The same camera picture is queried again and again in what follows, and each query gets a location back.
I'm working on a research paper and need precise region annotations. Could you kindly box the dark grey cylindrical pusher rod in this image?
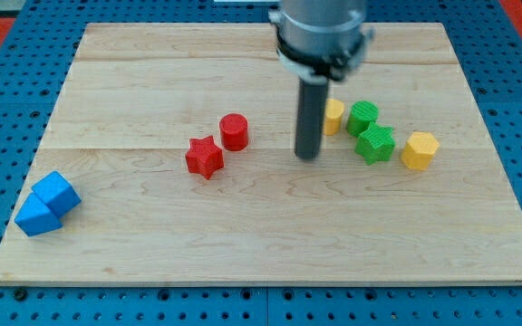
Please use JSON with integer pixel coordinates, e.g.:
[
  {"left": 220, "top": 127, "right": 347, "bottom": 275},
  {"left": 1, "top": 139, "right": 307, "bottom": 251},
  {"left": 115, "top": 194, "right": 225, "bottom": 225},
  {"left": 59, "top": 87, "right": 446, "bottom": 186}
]
[{"left": 295, "top": 80, "right": 329, "bottom": 160}]

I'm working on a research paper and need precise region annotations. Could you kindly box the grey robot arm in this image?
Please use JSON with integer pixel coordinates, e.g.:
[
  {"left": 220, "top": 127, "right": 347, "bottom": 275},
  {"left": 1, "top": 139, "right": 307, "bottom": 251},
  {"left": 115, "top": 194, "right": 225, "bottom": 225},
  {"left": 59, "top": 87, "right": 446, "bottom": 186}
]
[{"left": 268, "top": 0, "right": 373, "bottom": 161}]

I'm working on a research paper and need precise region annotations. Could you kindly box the green star block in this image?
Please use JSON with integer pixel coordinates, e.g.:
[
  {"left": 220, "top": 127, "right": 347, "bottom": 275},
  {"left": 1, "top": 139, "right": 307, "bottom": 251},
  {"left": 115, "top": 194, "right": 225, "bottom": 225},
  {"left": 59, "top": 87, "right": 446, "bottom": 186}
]
[{"left": 354, "top": 122, "right": 395, "bottom": 165}]

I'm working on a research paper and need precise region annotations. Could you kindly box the red star block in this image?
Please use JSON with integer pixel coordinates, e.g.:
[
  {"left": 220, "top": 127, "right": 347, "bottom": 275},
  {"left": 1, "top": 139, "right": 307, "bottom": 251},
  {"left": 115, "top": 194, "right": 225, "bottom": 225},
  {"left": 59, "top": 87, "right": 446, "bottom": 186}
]
[{"left": 185, "top": 135, "right": 224, "bottom": 179}]

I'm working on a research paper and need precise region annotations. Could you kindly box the yellow block behind rod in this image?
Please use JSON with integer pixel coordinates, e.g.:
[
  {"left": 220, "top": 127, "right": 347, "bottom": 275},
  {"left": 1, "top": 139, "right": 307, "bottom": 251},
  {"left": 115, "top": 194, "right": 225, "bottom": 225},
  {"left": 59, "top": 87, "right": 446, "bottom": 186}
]
[{"left": 323, "top": 98, "right": 345, "bottom": 136}]

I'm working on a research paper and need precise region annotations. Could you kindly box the green cylinder block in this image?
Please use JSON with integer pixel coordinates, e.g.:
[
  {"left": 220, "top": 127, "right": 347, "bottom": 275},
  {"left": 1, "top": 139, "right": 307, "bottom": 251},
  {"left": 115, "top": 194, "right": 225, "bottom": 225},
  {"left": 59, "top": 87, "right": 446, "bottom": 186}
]
[{"left": 346, "top": 101, "right": 379, "bottom": 137}]

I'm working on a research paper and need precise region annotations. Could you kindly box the red cylinder block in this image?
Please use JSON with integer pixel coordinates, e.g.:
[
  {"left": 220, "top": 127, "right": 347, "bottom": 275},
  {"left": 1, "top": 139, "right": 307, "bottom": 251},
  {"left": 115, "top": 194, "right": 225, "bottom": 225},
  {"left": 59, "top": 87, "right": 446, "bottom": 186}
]
[{"left": 219, "top": 113, "right": 248, "bottom": 151}]

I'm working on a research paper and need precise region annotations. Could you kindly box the yellow hexagon block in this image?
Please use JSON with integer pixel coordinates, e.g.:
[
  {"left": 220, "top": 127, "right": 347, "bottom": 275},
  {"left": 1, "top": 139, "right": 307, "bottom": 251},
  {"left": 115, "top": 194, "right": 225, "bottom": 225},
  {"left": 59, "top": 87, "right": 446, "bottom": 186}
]
[{"left": 401, "top": 131, "right": 440, "bottom": 171}]

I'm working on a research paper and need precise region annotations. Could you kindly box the wooden board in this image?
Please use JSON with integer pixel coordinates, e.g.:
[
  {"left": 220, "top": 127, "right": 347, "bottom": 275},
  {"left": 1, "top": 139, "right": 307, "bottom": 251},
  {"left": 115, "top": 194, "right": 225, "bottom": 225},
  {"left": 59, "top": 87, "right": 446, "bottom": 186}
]
[{"left": 0, "top": 23, "right": 522, "bottom": 287}]

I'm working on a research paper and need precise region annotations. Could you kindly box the blue cube block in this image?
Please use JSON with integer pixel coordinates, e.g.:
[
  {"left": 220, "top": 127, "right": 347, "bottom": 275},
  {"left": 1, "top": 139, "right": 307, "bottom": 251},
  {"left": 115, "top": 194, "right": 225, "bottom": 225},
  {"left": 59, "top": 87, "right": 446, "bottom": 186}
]
[{"left": 32, "top": 171, "right": 82, "bottom": 218}]

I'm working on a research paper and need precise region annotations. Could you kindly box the blue triangle block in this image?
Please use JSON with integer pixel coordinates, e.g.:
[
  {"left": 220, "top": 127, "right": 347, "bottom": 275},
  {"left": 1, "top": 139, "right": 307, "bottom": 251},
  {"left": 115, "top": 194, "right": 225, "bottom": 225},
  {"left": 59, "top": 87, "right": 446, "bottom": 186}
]
[{"left": 14, "top": 193, "right": 63, "bottom": 236}]

